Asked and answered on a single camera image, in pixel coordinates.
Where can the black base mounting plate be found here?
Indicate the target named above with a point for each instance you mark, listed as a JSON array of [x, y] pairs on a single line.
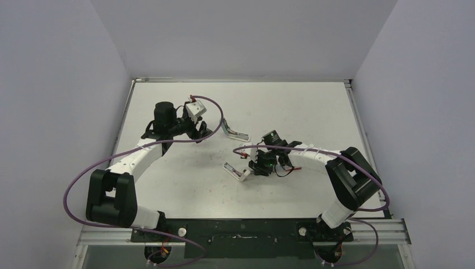
[[258, 238]]

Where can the light blue stapler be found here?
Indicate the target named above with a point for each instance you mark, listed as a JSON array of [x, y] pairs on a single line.
[[232, 134]]

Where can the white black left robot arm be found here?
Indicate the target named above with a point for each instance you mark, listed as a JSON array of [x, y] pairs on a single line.
[[112, 198]]

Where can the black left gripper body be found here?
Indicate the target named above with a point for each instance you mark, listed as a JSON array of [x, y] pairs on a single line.
[[186, 125]]

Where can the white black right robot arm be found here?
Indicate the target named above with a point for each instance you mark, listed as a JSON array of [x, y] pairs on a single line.
[[353, 179]]

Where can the red white staple box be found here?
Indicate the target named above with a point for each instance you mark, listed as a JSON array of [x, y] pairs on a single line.
[[288, 169]]

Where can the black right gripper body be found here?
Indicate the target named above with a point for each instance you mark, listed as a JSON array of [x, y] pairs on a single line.
[[257, 166]]

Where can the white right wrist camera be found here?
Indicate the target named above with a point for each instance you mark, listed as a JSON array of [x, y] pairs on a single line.
[[251, 153]]

